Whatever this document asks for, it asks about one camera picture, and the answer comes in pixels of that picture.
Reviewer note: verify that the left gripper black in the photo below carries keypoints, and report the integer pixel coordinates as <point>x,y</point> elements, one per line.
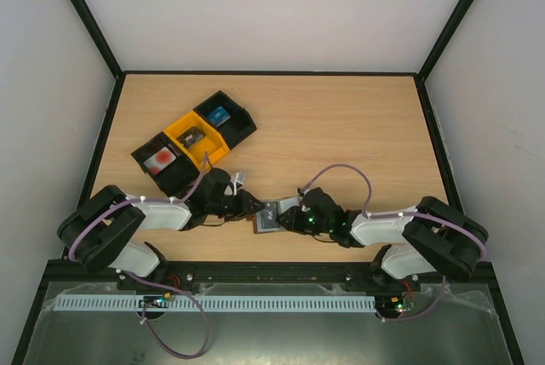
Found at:
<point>244,205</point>

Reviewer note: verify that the light blue slotted cable duct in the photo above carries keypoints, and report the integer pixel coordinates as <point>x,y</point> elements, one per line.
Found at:
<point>211,303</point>

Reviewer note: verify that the black frame post left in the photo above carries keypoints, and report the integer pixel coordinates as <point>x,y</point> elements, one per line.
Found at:
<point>89,22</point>

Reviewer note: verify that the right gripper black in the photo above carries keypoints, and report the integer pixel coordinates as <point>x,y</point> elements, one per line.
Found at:
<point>301,217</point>

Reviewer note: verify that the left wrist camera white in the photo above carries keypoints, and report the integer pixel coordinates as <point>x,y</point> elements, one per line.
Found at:
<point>236,183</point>

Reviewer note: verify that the black plastic bin far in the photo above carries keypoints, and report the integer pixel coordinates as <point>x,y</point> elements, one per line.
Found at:
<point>240,125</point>

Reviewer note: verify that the black plastic bin near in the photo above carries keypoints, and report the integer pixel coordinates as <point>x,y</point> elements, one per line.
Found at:
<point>169,167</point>

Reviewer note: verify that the brown leather card holder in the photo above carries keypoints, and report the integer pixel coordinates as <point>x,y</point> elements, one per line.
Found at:
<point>283,205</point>

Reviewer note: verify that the dark grey card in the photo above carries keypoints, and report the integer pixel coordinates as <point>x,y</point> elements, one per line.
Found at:
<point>191,137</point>

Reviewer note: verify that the black frame post right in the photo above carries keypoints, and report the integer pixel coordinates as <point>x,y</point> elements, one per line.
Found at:
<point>451,25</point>

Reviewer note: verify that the blue card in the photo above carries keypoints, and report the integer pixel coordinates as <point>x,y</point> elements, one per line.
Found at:
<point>219,116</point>

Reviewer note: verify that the white red card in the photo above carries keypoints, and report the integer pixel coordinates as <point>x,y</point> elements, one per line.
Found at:
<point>157,162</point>

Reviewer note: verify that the yellow plastic bin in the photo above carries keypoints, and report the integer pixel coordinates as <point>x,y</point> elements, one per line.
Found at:
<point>212,145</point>

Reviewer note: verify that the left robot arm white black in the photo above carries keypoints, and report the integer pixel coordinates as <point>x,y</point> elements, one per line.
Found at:
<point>99,234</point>

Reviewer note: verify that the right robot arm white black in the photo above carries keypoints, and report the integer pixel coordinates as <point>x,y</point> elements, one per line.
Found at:
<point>429,237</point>

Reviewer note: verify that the black frame post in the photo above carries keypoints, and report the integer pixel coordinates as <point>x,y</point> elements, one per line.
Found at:
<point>89,22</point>
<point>451,25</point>

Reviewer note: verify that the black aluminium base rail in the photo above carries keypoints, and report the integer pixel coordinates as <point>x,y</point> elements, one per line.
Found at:
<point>352,277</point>

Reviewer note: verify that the black plastic bin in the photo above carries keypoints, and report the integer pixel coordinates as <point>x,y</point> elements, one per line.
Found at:
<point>240,125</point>
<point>169,167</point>

